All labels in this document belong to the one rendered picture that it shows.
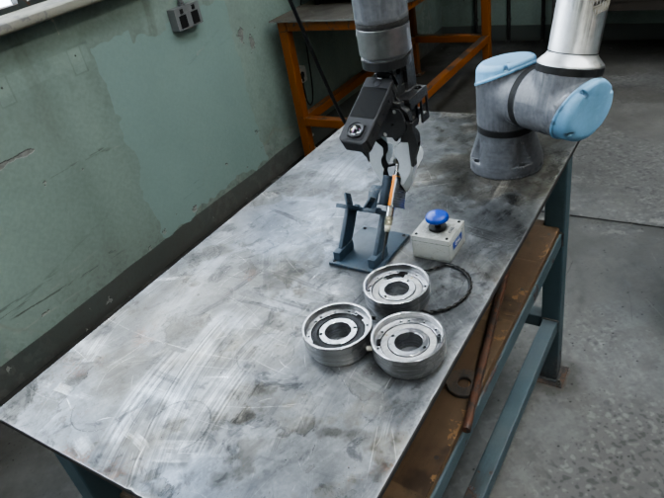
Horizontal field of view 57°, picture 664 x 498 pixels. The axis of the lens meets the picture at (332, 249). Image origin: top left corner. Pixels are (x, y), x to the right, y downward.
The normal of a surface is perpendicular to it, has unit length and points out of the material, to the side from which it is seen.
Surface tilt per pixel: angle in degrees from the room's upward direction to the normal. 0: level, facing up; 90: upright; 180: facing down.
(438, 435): 0
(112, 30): 90
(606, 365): 0
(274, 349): 0
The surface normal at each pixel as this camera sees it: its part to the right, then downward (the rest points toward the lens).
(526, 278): -0.17, -0.82
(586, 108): 0.53, 0.50
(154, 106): 0.85, 0.17
